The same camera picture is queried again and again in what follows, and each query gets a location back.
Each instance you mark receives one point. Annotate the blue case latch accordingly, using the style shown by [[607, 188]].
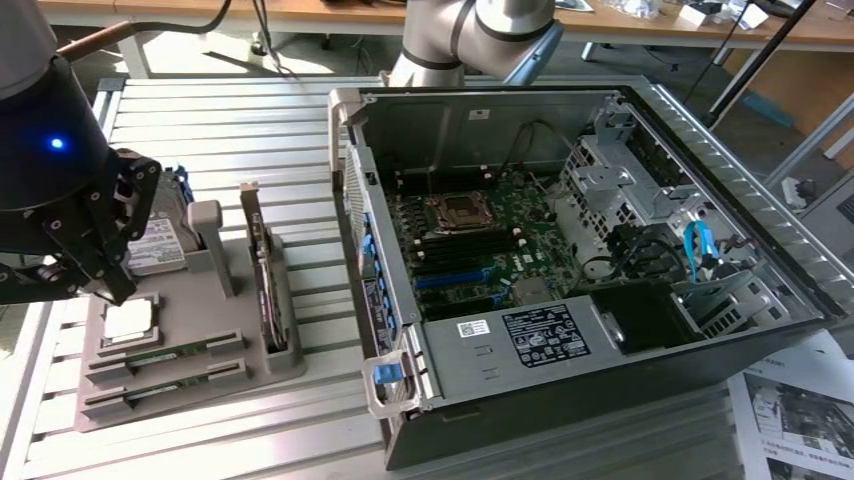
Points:
[[385, 374]]

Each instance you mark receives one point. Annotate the CPU socket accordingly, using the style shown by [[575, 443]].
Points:
[[461, 214]]

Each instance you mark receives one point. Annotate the green motherboard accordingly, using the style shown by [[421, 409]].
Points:
[[513, 250]]

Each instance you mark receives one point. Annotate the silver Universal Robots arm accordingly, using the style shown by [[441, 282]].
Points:
[[429, 40]]

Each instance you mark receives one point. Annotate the black RAM slot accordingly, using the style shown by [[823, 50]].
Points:
[[472, 256], [467, 236], [469, 250], [468, 243]]

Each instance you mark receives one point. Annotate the silver CPU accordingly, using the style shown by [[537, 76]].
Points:
[[130, 321]]

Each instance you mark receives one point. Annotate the white power strip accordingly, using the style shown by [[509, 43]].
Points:
[[795, 190]]

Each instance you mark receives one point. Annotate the black open PC case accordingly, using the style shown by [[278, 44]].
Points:
[[600, 400]]

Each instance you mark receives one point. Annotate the hard disk with blue bracket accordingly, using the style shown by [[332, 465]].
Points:
[[160, 240]]

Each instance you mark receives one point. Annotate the silver metal disk bay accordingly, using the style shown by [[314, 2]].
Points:
[[620, 190]]

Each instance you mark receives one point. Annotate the graphics card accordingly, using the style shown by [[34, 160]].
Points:
[[266, 270]]

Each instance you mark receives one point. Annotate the grey parts rack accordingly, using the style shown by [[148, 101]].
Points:
[[193, 310]]

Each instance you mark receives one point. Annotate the white boxes on desk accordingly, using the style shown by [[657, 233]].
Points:
[[723, 15]]

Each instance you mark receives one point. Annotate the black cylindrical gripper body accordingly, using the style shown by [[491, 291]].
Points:
[[46, 140]]

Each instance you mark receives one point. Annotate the green RAM stick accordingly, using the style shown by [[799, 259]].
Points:
[[166, 356], [166, 386]]

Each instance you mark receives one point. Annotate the silver power supply unit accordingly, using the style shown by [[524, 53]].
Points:
[[480, 360]]

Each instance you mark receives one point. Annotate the printed paper sheet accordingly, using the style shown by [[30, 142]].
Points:
[[800, 410]]

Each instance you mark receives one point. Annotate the wooden desk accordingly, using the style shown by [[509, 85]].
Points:
[[333, 20]]

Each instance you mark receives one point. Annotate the blue expansion slot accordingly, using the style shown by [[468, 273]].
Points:
[[449, 280]]

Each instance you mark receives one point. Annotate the black slanted pole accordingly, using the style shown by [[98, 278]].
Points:
[[760, 55]]

